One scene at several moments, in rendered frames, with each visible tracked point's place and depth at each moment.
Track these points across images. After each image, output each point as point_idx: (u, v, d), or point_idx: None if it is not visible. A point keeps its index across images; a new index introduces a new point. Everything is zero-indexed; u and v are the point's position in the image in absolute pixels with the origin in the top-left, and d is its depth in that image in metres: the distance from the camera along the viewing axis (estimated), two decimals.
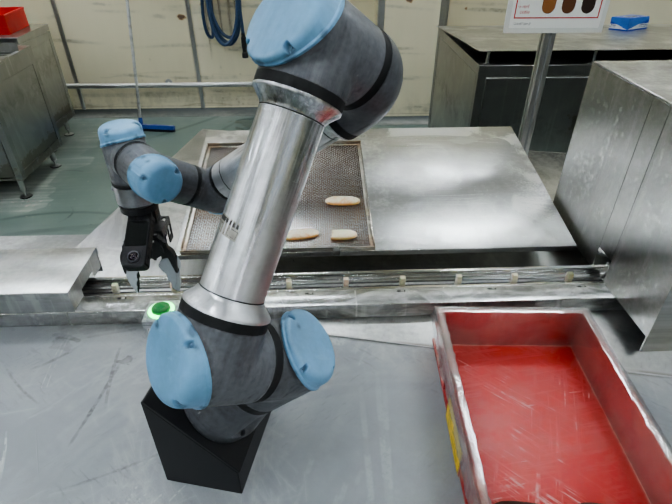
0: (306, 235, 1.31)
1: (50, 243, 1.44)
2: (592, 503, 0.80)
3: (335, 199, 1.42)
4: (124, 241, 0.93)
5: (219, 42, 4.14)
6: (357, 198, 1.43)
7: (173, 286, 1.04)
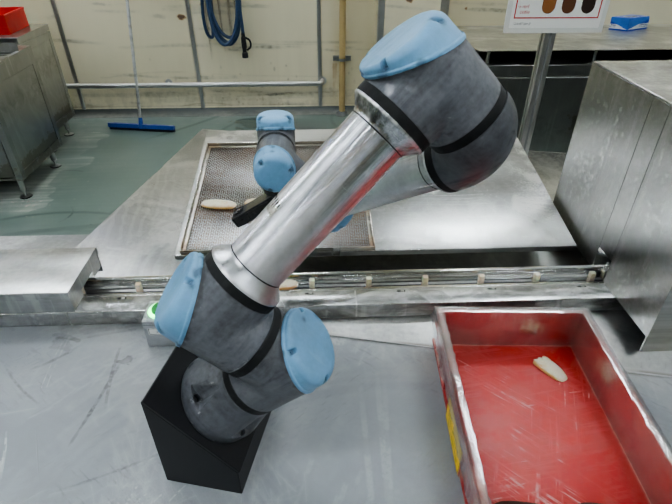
0: None
1: (50, 243, 1.44)
2: (592, 503, 0.80)
3: None
4: (252, 200, 1.11)
5: (219, 42, 4.14)
6: None
7: None
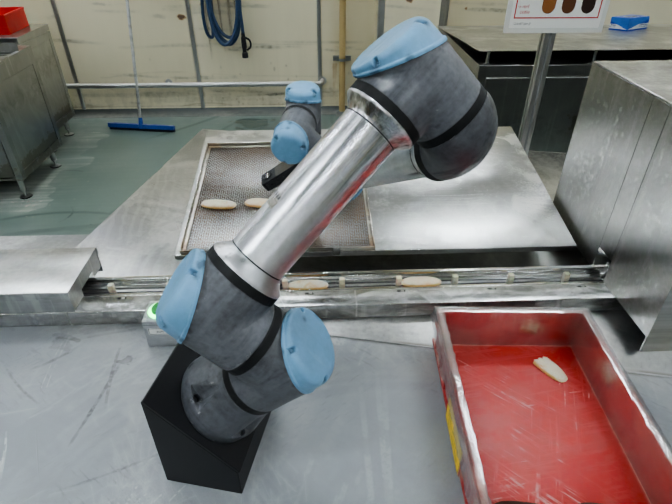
0: None
1: (50, 243, 1.44)
2: (592, 503, 0.80)
3: (299, 283, 1.22)
4: (278, 164, 1.19)
5: (219, 42, 4.14)
6: (324, 282, 1.23)
7: None
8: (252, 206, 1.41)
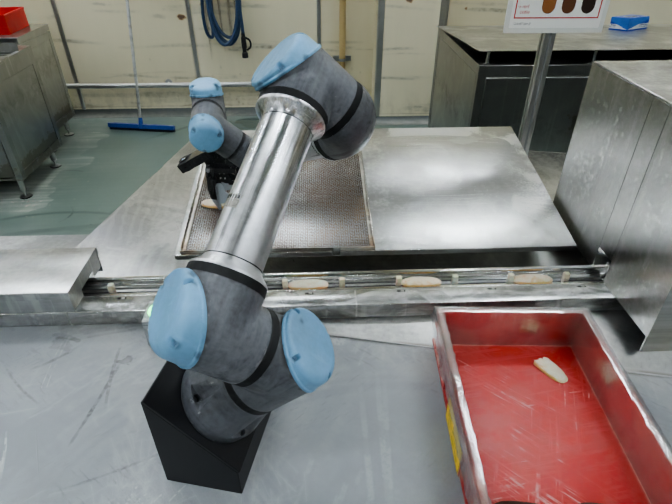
0: (428, 283, 1.22)
1: (50, 243, 1.44)
2: (592, 503, 0.80)
3: (525, 277, 1.24)
4: (195, 150, 1.31)
5: (219, 42, 4.14)
6: (548, 276, 1.25)
7: (215, 203, 1.38)
8: (298, 289, 1.21)
